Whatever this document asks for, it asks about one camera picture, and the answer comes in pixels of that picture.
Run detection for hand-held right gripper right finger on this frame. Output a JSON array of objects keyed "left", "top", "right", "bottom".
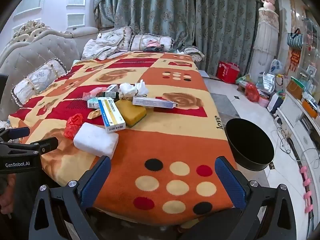
[{"left": 214, "top": 156, "right": 305, "bottom": 240}]

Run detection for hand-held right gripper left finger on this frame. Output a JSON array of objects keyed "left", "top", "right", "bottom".
[{"left": 26, "top": 155, "right": 112, "bottom": 240}]

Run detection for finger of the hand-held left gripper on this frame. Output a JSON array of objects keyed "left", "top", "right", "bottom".
[
  {"left": 0, "top": 136, "right": 59, "bottom": 155},
  {"left": 0, "top": 127, "right": 31, "bottom": 141}
]

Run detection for black round bin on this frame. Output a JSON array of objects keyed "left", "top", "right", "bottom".
[{"left": 225, "top": 117, "right": 275, "bottom": 172}]

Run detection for green white small box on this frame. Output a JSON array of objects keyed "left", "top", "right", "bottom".
[{"left": 87, "top": 97, "right": 105, "bottom": 109}]

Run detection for yellow green sponge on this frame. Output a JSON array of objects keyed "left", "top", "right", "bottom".
[{"left": 115, "top": 99, "right": 147, "bottom": 128}]

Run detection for beige cloth gloves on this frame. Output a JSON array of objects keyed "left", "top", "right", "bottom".
[{"left": 118, "top": 83, "right": 138, "bottom": 100}]

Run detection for long white box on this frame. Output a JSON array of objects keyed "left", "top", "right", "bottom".
[{"left": 132, "top": 96, "right": 179, "bottom": 109}]

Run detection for person's left hand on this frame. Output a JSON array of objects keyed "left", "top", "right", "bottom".
[{"left": 0, "top": 174, "right": 17, "bottom": 217}]

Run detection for red crumpled plastic bag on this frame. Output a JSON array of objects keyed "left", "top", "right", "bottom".
[{"left": 64, "top": 113, "right": 84, "bottom": 140}]

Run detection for person's dark clothing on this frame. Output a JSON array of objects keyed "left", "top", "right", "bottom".
[{"left": 0, "top": 174, "right": 38, "bottom": 240}]

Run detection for white foam block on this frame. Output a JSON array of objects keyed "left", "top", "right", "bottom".
[{"left": 73, "top": 122, "right": 119, "bottom": 159}]

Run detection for yellow snack wrapper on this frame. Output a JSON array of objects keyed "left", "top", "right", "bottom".
[{"left": 87, "top": 109, "right": 102, "bottom": 120}]

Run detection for embroidered bolster pillow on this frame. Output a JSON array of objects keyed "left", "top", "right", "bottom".
[{"left": 11, "top": 58, "right": 67, "bottom": 108}]

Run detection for blue yellow medicine box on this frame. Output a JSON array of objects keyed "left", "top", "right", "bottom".
[{"left": 97, "top": 97, "right": 126, "bottom": 133}]

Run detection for pink wrapper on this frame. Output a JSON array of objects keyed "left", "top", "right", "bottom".
[{"left": 82, "top": 87, "right": 108, "bottom": 100}]

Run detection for orange red printed blanket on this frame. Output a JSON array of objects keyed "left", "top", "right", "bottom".
[{"left": 8, "top": 51, "right": 240, "bottom": 227}]

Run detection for pink dumbbell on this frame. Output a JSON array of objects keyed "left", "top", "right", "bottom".
[
  {"left": 303, "top": 191, "right": 313, "bottom": 213},
  {"left": 300, "top": 166, "right": 313, "bottom": 188}
]

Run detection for grey patterned rug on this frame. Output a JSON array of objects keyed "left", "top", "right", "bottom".
[{"left": 209, "top": 92, "right": 242, "bottom": 130}]

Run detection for grey tufted sofa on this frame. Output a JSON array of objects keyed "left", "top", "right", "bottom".
[{"left": 0, "top": 20, "right": 204, "bottom": 128}]

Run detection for white navy bag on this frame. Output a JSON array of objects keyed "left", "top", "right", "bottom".
[{"left": 267, "top": 92, "right": 284, "bottom": 114}]

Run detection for white TV cabinet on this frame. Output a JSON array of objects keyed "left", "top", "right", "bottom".
[{"left": 274, "top": 90, "right": 320, "bottom": 233}]

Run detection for green printed bag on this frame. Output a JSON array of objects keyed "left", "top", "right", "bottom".
[{"left": 236, "top": 74, "right": 252, "bottom": 85}]

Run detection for silver foil bag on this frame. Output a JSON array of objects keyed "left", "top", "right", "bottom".
[{"left": 262, "top": 72, "right": 275, "bottom": 94}]

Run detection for orange box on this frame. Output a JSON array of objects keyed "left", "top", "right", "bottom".
[{"left": 302, "top": 99, "right": 318, "bottom": 118}]

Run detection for white crumpled quilt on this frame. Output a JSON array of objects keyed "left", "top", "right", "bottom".
[{"left": 81, "top": 39, "right": 118, "bottom": 60}]

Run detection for red gift bag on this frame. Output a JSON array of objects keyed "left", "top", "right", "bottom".
[{"left": 216, "top": 61, "right": 240, "bottom": 84}]

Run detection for brown paper gift bag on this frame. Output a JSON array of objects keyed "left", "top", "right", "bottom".
[{"left": 286, "top": 77, "right": 305, "bottom": 100}]

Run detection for white blue plastic bag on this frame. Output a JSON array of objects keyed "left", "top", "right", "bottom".
[{"left": 269, "top": 59, "right": 284, "bottom": 77}]

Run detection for embroidered square pillow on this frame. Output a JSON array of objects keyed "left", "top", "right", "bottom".
[
  {"left": 96, "top": 26, "right": 133, "bottom": 52},
  {"left": 130, "top": 34, "right": 174, "bottom": 53}
]

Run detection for red hanging ornament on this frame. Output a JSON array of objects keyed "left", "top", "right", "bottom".
[{"left": 290, "top": 49, "right": 302, "bottom": 73}]

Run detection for lace covered air conditioner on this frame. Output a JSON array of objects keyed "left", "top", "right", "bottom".
[{"left": 250, "top": 6, "right": 280, "bottom": 80}]

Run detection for pile of clothes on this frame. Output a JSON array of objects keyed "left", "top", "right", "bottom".
[{"left": 144, "top": 40, "right": 164, "bottom": 52}]

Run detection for striped tote bag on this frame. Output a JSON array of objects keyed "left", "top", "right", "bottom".
[{"left": 287, "top": 28, "right": 303, "bottom": 48}]

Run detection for green patterned curtains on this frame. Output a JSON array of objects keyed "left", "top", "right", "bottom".
[{"left": 94, "top": 0, "right": 263, "bottom": 77}]

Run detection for tangled black white cables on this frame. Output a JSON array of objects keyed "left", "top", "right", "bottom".
[{"left": 274, "top": 120, "right": 304, "bottom": 162}]

